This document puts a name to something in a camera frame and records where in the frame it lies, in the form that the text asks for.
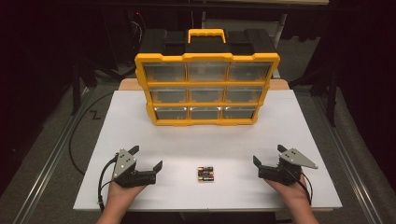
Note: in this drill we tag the light grey box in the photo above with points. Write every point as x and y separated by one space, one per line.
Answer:
243 24

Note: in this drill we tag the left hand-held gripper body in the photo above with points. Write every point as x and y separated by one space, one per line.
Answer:
124 165

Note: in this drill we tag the yellow black storage organizer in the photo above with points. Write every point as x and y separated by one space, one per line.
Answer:
205 57

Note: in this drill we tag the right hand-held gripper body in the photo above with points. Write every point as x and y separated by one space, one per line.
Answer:
289 168

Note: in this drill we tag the person's left hand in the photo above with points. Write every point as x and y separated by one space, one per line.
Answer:
120 193

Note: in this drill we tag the light wooden board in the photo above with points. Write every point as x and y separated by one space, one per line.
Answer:
130 84

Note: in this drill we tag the person's right hand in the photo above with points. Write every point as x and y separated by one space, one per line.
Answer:
294 194

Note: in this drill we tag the group of clear drawers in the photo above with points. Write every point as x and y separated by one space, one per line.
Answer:
165 71

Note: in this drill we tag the black copper battery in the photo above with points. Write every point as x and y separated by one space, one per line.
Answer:
205 174
205 169
206 179

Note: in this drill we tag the metal floor rail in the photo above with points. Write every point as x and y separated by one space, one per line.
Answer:
342 161
46 168

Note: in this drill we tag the black metal stand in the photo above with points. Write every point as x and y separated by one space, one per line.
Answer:
332 99
75 93

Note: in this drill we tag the clear plastic drawer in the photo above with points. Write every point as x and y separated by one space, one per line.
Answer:
239 112

